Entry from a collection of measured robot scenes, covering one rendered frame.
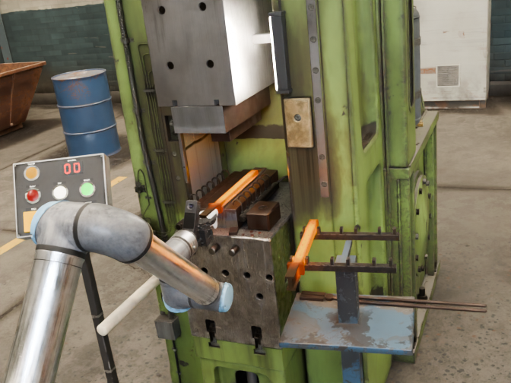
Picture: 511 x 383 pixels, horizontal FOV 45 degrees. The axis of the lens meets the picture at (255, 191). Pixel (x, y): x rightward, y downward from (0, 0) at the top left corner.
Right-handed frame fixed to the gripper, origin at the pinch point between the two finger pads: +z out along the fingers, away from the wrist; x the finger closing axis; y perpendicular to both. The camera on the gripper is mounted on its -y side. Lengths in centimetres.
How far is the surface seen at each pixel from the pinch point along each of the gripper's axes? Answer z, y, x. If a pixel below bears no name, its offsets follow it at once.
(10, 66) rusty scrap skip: 477, 43, -557
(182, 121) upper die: 4.5, -31.1, -8.5
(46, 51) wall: 591, 45, -591
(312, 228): -5.3, 1.8, 38.6
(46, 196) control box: -15, -9, -60
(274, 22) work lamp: 16, -60, 25
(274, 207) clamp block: 9.9, 2.6, 19.3
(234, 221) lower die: 2.9, 5.8, 6.4
